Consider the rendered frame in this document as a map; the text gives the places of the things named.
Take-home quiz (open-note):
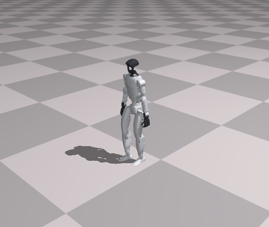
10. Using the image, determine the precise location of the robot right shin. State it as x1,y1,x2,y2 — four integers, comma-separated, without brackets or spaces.
122,134,131,157

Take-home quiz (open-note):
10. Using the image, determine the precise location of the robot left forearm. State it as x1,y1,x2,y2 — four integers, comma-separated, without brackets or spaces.
141,97,149,117

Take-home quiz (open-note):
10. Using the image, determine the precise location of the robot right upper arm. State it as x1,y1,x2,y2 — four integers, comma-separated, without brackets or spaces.
123,72,129,93

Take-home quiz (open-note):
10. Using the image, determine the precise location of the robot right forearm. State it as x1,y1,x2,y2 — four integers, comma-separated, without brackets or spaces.
122,91,128,106

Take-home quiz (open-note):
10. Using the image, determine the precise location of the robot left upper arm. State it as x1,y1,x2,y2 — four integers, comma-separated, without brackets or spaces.
137,78,146,102

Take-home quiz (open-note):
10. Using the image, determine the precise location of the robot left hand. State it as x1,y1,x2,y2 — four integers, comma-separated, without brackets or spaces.
141,113,150,127

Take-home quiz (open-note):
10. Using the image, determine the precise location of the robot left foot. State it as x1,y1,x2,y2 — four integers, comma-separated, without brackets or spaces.
132,156,146,165

